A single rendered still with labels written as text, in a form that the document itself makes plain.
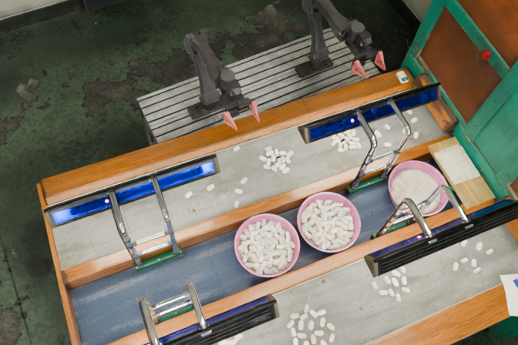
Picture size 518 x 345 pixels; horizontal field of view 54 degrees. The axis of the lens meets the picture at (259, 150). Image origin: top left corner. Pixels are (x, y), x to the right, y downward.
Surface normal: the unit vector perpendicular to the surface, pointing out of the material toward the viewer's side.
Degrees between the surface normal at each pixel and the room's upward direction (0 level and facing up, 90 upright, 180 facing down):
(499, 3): 90
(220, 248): 0
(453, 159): 0
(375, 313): 0
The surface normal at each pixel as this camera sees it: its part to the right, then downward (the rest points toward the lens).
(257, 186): 0.06, -0.48
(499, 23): -0.92, 0.30
